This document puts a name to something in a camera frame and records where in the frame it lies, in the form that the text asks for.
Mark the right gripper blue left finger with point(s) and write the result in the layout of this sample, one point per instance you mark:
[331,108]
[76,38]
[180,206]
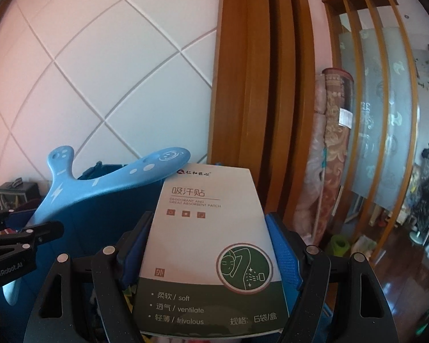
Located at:
[131,251]

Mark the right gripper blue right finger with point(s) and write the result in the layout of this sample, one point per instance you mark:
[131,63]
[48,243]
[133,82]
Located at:
[289,250]

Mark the blue plastic shoehorn toy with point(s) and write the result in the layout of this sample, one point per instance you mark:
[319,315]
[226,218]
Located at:
[95,212]

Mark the white green patch box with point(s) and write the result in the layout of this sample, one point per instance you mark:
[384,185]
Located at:
[209,270]

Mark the rolled patterned carpet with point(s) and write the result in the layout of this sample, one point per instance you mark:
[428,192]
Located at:
[330,131]

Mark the blue plastic storage crate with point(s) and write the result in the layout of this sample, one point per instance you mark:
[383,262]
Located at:
[65,265]

